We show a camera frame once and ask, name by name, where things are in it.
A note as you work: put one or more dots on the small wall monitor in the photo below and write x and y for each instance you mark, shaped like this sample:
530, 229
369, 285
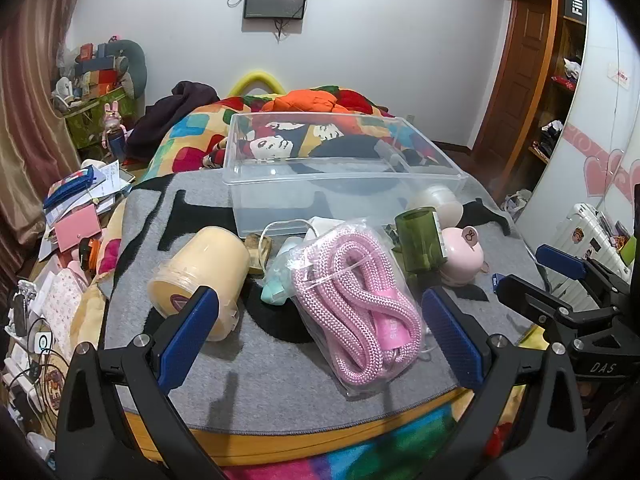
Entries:
275, 0

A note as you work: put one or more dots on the grey neck pillow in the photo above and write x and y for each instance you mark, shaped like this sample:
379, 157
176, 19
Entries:
135, 70

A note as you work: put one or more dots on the pink wallet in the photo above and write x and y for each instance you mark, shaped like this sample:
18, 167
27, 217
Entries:
77, 230

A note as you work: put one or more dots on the striped pink curtain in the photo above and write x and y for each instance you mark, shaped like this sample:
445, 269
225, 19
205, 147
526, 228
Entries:
30, 110

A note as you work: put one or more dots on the pile of papers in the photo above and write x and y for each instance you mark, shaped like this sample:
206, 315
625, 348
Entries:
112, 185

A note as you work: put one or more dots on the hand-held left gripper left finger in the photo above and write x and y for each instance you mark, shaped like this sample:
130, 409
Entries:
187, 335

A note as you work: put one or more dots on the pink patterned notebook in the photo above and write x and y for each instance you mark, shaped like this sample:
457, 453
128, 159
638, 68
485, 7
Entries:
65, 305

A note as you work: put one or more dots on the white suitcase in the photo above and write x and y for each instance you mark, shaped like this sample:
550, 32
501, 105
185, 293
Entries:
575, 230

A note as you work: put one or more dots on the dark purple cloth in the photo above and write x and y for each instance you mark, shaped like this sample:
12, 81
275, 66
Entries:
165, 120

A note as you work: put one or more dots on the mint lotion bottle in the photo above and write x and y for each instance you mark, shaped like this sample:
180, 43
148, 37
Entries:
275, 285

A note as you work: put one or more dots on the clear plastic storage box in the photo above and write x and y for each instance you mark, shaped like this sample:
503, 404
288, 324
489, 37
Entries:
280, 195

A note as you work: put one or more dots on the wooden door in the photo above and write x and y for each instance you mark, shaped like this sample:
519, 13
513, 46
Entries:
520, 60

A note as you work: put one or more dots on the large cream plastic jar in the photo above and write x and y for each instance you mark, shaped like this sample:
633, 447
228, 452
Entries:
210, 260

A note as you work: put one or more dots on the pink bunny doll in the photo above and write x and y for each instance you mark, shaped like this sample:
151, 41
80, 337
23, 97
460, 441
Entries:
114, 130

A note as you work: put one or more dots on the pink round case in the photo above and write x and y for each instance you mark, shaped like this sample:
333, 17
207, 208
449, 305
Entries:
460, 260

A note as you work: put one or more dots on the green glass bottle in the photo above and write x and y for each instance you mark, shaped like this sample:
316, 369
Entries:
417, 240

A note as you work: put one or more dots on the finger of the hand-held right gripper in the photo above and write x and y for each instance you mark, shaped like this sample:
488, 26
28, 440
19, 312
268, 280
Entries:
535, 300
560, 260

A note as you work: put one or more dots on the white round jar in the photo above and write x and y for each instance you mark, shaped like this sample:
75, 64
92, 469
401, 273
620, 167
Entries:
440, 200

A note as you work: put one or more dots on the stack of colourful boxes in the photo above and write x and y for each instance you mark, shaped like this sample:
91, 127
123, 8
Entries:
97, 72

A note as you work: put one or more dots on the white wardrobe door pink hearts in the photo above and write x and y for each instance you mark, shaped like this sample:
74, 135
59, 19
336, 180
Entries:
600, 110

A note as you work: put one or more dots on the white shoes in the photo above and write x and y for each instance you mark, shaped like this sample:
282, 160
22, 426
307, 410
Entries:
517, 204

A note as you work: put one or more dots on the green printed storage box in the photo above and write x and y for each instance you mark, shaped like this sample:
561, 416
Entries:
90, 120

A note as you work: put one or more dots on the printed face blanket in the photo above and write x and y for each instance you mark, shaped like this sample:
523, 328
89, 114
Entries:
270, 147

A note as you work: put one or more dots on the yellow foam arch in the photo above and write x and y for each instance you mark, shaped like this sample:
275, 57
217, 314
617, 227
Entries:
257, 77

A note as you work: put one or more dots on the black printed box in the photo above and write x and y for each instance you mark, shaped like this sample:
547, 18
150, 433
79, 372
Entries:
576, 0

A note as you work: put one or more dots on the white power strip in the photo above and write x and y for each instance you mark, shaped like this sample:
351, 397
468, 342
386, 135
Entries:
22, 385

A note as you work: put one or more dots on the blue zip pouch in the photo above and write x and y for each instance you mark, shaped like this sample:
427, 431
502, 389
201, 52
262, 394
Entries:
70, 190

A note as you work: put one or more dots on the small brown box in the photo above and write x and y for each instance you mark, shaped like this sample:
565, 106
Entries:
260, 252

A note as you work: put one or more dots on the colourful patchwork blanket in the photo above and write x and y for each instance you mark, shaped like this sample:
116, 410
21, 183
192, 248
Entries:
190, 130

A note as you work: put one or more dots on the orange quilted jacket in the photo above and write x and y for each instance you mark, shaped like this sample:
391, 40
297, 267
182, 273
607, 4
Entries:
300, 102

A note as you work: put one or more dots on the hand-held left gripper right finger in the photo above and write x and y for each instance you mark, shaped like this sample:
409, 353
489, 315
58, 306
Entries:
452, 340

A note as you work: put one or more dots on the wooden wardrobe shelf unit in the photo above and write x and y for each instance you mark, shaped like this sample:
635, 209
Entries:
560, 110

